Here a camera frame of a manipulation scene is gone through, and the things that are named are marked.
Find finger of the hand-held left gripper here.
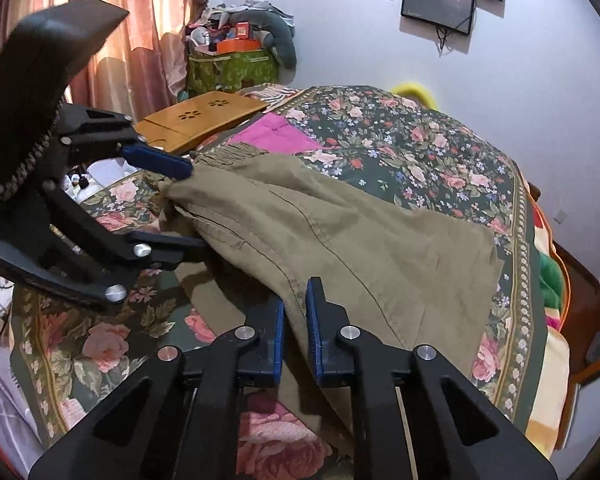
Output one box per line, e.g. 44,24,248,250
25,187,208,313
55,102,193,181

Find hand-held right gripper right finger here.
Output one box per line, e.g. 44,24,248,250
305,276,561,480

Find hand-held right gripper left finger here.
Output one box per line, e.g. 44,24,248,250
28,298,286,480

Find olive green pants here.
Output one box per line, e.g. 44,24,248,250
152,142,505,448

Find wooden lap tray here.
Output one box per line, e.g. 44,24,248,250
135,91,281,156

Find green floral storage bag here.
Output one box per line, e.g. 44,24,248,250
186,49,279,95

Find pink quilt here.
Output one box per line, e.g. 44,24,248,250
202,111,323,158

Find pink curtain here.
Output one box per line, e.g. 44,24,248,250
0,0,223,123

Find orange box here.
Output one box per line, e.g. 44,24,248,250
216,22,262,56

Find pile of clothes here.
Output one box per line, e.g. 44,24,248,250
184,0,296,58

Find grey tube pillow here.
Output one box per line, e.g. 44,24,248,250
220,9,298,72

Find floral bedspread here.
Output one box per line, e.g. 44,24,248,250
10,85,551,480

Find white sheet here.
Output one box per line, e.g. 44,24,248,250
0,270,51,476

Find colourful fleece blanket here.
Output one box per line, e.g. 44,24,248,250
522,180,573,458

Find yellow plush item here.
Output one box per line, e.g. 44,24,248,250
391,82,440,109

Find braided lanyard cord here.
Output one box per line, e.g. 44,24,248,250
0,97,65,206

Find wooden bed frame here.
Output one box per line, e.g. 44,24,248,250
527,180,600,453

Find black wall-mounted box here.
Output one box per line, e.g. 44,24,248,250
400,0,477,37

